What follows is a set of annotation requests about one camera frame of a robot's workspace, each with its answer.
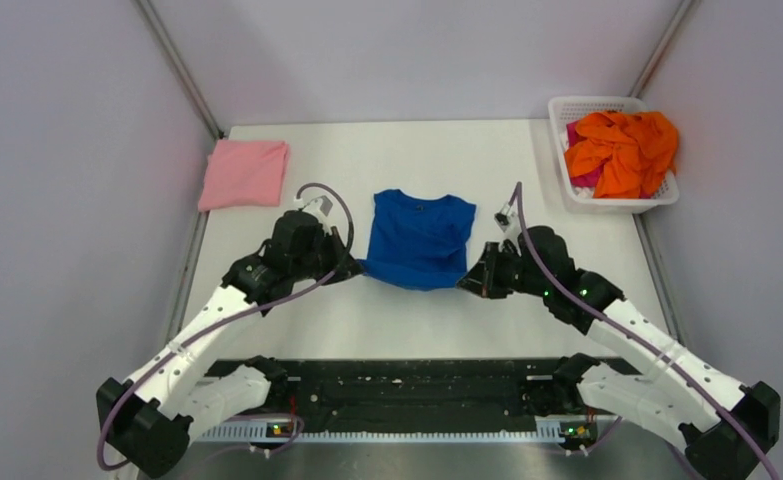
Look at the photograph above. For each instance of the white plastic laundry basket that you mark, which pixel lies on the white plastic laundry basket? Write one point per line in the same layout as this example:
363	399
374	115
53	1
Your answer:
564	110

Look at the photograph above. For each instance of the folded pink t shirt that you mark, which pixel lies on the folded pink t shirt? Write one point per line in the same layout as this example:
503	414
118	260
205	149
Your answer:
244	173

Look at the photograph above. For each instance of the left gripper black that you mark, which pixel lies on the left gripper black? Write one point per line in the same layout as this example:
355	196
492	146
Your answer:
321	236

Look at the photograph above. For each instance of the corner frame post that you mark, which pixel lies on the corner frame post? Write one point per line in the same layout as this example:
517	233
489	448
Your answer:
177	66
663	46

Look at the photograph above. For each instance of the blue printed t shirt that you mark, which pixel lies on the blue printed t shirt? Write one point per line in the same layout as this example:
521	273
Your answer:
419	244

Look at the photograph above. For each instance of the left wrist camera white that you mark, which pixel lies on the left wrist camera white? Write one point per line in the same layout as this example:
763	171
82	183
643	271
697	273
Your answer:
320	206

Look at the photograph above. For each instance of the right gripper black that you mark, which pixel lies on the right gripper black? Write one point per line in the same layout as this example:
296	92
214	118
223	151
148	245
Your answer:
482	278

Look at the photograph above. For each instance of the right corner frame post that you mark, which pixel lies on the right corner frame post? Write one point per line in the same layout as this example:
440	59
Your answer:
663	46

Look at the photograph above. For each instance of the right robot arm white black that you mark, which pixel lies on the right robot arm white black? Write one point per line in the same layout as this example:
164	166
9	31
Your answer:
723	427

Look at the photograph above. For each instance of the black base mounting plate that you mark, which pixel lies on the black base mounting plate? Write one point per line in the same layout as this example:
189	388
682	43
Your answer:
434	396

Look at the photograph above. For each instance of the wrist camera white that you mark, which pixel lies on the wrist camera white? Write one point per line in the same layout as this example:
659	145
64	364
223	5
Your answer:
507	219
320	206

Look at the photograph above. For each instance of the magenta garment in basket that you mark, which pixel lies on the magenta garment in basket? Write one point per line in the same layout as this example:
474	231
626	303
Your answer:
587	180

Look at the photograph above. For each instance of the aluminium frame rail front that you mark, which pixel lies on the aluminium frame rail front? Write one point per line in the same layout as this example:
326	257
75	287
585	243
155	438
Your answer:
551	430

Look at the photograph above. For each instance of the orange t shirt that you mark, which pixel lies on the orange t shirt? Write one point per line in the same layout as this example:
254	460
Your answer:
634	152

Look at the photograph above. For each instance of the left corner frame post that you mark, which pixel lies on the left corner frame post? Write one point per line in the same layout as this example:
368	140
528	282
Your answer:
177	66

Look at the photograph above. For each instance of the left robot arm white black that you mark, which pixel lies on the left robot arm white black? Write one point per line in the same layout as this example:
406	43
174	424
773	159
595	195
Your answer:
150	418

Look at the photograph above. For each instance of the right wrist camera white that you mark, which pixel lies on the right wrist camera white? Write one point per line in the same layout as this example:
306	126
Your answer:
507	219

